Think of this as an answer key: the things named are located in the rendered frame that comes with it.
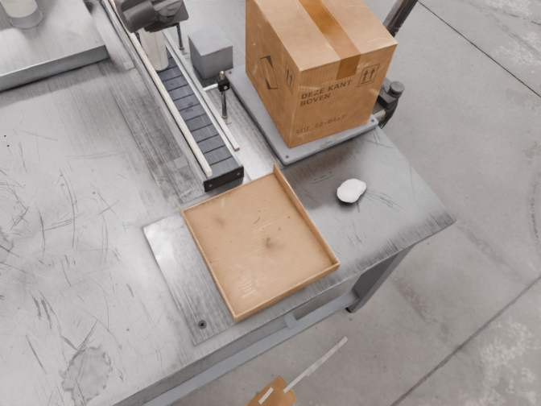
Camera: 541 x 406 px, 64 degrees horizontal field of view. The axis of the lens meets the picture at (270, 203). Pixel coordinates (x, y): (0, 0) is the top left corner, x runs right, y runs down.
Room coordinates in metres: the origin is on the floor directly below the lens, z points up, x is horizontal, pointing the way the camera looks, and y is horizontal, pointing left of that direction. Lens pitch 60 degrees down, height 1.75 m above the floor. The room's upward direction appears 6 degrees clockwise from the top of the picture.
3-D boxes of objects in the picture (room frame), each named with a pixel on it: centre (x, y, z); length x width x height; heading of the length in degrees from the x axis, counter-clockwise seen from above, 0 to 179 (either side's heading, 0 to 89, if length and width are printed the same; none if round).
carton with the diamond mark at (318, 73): (0.87, -0.06, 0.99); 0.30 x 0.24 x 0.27; 29
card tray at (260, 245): (0.42, 0.02, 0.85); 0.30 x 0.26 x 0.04; 34
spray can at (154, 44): (0.90, 0.35, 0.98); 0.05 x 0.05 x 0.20
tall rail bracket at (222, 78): (0.77, 0.17, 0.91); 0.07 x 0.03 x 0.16; 124
